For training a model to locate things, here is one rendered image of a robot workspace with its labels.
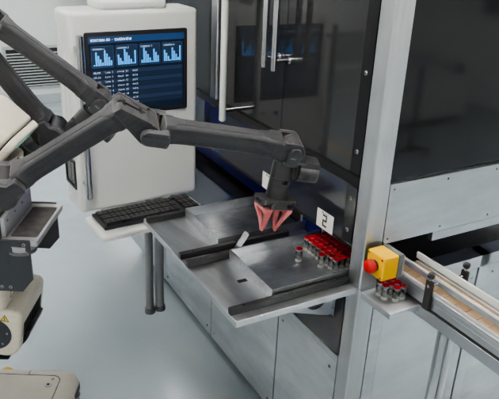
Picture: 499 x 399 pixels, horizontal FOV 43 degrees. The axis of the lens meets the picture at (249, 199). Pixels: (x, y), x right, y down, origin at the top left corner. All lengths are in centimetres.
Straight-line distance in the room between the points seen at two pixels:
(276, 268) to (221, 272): 17
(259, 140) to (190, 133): 18
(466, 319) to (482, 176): 50
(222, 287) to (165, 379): 112
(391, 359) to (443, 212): 52
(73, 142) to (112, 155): 93
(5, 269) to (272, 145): 80
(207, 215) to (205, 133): 76
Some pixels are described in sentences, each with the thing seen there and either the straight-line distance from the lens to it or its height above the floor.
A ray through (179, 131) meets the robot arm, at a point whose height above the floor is 138.
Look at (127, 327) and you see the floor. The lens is 323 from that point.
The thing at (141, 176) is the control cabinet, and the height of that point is 91.
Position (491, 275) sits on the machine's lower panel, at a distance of 232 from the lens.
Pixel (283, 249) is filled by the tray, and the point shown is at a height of 88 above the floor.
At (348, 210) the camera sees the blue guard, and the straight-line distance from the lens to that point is 185.
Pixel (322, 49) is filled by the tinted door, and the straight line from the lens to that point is 189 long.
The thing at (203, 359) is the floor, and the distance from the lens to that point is 301.
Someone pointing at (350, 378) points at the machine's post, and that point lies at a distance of 208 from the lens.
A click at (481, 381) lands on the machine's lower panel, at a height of 30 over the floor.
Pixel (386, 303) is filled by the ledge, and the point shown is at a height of 88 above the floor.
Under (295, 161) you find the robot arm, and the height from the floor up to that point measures 129.
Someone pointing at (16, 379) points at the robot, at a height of 28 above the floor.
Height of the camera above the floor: 185
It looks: 24 degrees down
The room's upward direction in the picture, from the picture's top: 3 degrees clockwise
